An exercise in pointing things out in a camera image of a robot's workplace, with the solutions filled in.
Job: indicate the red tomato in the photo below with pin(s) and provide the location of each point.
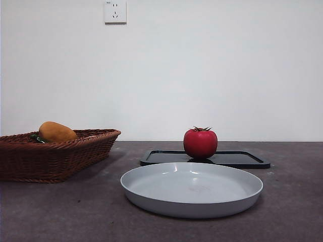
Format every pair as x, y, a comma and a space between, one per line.
200, 142

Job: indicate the pale grey round plate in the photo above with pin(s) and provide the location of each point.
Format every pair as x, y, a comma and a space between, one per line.
186, 186

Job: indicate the black rectangular tray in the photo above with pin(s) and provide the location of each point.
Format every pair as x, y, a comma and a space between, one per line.
239, 158

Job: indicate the orange yellow vegetable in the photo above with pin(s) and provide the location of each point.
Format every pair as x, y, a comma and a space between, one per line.
56, 132

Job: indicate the brown wicker basket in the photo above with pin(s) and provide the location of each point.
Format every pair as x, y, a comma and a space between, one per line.
50, 161

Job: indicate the green leafy vegetable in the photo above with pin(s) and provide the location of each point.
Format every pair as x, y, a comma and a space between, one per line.
38, 138

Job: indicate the white wall socket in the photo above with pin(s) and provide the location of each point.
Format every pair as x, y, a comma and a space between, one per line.
115, 12

